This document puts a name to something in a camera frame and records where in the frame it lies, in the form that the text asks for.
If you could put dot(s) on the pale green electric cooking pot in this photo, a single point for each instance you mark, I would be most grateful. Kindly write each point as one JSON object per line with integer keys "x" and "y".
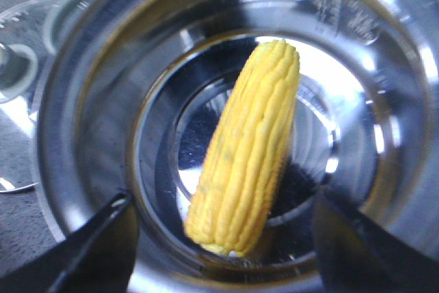
{"x": 137, "y": 88}

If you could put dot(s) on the yellow corn cob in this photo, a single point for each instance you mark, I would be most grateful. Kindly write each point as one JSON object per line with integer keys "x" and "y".
{"x": 247, "y": 153}

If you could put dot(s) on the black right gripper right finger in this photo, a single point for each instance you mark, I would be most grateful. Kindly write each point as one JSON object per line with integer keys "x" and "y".
{"x": 354, "y": 254}

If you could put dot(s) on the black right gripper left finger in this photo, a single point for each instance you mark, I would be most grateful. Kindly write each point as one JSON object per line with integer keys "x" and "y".
{"x": 98, "y": 257}

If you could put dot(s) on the glass pot lid steel rim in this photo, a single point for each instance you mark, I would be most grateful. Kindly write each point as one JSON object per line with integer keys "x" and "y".
{"x": 31, "y": 34}

